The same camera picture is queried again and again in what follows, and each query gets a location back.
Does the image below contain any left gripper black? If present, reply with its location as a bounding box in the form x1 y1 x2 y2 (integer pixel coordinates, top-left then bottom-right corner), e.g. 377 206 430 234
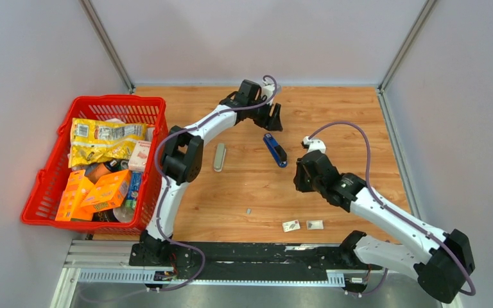
248 98 284 133

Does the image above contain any blue black stapler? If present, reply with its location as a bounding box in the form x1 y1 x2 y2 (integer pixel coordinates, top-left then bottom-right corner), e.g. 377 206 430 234
263 133 288 168

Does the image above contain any grey white stapler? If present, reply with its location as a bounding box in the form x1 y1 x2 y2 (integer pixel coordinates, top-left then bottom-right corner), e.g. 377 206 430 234
213 143 227 172

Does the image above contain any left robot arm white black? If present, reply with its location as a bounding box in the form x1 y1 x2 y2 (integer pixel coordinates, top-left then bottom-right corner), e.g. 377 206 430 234
132 75 283 266

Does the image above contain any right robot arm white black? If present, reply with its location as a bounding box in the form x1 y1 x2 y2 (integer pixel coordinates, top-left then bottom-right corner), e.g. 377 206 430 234
293 150 475 304

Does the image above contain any small grey staple box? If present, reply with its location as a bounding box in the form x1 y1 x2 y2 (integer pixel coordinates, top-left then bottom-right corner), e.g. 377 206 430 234
306 220 324 230

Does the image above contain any staple box with red mark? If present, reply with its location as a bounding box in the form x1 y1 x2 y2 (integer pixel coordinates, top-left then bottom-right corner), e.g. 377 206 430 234
282 219 301 233

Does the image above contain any pink white small box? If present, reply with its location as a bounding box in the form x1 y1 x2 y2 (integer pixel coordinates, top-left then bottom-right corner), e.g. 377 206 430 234
128 141 151 173

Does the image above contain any orange box right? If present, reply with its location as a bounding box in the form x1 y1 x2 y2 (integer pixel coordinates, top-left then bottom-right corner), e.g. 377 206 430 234
80 169 132 214

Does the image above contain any orange box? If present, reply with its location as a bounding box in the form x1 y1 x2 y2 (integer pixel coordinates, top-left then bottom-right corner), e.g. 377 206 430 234
80 169 132 214
55 169 94 221

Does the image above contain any yellow snack bag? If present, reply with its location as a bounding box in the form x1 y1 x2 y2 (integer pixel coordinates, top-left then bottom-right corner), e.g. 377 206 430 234
69 118 147 168

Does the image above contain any orange box left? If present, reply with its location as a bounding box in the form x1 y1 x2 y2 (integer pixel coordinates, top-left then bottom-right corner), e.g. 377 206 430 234
55 169 94 221

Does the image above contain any red plastic basket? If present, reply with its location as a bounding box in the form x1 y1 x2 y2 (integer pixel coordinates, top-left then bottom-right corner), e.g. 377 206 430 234
20 94 168 235

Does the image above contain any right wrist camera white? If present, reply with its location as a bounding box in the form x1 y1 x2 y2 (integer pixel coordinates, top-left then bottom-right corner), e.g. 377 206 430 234
301 136 326 154

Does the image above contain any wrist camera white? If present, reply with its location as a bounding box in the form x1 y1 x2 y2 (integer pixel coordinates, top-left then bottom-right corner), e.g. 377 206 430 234
301 136 326 154
261 83 281 105

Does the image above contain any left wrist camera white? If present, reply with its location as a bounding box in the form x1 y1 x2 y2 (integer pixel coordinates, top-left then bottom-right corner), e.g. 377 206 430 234
261 83 281 105

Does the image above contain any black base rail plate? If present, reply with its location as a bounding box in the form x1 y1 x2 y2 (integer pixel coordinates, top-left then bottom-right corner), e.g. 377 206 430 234
129 242 368 280

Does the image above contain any white slotted cable duct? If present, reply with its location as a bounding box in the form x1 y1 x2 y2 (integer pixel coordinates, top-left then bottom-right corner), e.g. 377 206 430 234
77 268 345 287

